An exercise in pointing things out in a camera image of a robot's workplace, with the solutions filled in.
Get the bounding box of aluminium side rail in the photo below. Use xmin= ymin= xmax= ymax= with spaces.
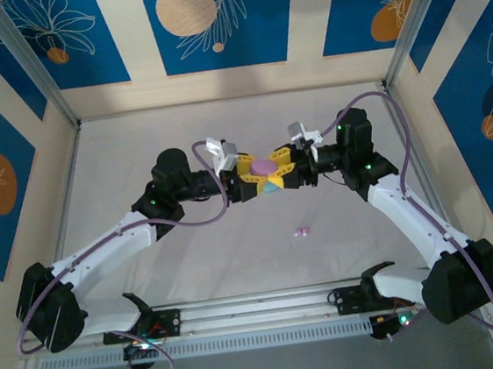
xmin=376 ymin=74 xmax=471 ymax=275
xmin=22 ymin=122 xmax=103 ymax=324

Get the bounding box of pink earbud charging case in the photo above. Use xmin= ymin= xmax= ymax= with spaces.
xmin=248 ymin=156 xmax=280 ymax=177

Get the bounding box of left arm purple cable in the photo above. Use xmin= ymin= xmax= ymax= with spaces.
xmin=0 ymin=137 xmax=248 ymax=369

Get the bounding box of white table cloth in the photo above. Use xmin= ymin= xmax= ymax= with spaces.
xmin=23 ymin=75 xmax=467 ymax=321

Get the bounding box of blue earbud charging case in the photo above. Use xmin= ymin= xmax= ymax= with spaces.
xmin=259 ymin=176 xmax=280 ymax=195

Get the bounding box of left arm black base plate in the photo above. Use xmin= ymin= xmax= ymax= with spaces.
xmin=100 ymin=306 xmax=185 ymax=346

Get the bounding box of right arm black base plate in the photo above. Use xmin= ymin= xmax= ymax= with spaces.
xmin=326 ymin=279 xmax=418 ymax=317

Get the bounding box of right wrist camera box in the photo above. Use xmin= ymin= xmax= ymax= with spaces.
xmin=286 ymin=118 xmax=325 ymax=150

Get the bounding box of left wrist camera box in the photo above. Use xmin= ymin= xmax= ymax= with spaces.
xmin=204 ymin=134 xmax=241 ymax=176

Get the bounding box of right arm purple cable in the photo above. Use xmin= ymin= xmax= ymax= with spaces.
xmin=315 ymin=79 xmax=493 ymax=350

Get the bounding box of aluminium mounting rail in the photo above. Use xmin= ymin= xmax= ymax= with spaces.
xmin=15 ymin=262 xmax=493 ymax=362

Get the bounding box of aluminium frame post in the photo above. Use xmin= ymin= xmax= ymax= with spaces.
xmin=0 ymin=0 xmax=82 ymax=139
xmin=373 ymin=0 xmax=474 ymax=91

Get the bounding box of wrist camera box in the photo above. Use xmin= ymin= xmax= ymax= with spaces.
xmin=204 ymin=134 xmax=241 ymax=176
xmin=286 ymin=118 xmax=325 ymax=150

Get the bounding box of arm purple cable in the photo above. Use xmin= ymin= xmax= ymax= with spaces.
xmin=0 ymin=137 xmax=248 ymax=369
xmin=315 ymin=79 xmax=493 ymax=350

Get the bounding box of grey slotted cable tray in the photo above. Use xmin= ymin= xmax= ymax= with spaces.
xmin=38 ymin=315 xmax=375 ymax=369

